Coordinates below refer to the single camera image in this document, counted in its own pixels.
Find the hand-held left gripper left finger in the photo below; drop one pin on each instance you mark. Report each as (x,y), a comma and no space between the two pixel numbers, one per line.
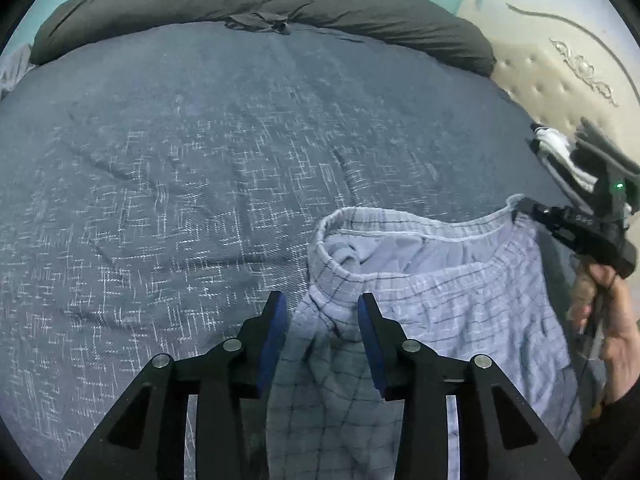
(272,340)

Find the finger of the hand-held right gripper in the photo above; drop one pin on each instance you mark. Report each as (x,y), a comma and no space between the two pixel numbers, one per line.
(534,211)

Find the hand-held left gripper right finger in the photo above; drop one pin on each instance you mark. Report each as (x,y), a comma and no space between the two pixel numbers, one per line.
(370,345)

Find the light blue plaid pants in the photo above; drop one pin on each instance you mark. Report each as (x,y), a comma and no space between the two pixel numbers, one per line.
(400,305)

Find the person's right forearm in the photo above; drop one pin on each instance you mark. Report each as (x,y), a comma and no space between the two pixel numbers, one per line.
(612,432)

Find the black and white folded clothes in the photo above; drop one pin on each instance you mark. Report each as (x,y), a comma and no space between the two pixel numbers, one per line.
(562,157)

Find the person's right hand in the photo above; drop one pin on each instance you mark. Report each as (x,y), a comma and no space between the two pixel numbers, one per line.
(607,320)

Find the cream tufted headboard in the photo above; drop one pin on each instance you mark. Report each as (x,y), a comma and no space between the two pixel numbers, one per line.
(555,55)

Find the blue patterned bed sheet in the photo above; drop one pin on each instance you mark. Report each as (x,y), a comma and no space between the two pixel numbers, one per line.
(200,170)

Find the dark grey rolled duvet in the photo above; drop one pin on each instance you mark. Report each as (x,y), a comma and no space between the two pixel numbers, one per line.
(260,7)

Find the grey cloth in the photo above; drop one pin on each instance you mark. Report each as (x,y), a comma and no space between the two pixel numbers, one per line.
(12,70)

